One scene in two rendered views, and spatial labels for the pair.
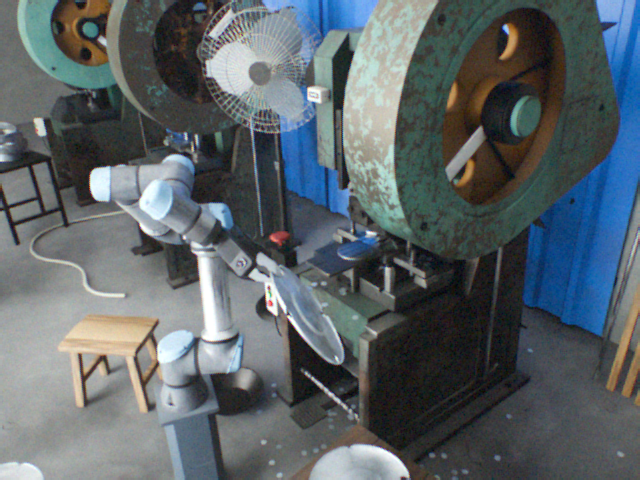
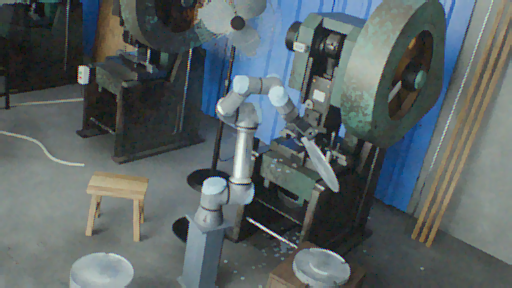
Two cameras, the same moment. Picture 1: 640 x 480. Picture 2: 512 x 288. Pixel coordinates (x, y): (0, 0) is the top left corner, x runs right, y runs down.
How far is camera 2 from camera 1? 1.34 m
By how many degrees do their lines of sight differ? 18
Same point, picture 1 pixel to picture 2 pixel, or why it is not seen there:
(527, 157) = (406, 99)
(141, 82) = (144, 13)
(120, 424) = (123, 247)
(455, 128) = not seen: hidden behind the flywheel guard
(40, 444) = (72, 256)
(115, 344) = (128, 191)
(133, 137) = (58, 43)
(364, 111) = (362, 66)
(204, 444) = (217, 249)
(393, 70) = (382, 50)
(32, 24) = not seen: outside the picture
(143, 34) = not seen: outside the picture
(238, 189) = (172, 95)
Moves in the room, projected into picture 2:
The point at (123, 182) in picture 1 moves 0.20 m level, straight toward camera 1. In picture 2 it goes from (255, 84) to (283, 102)
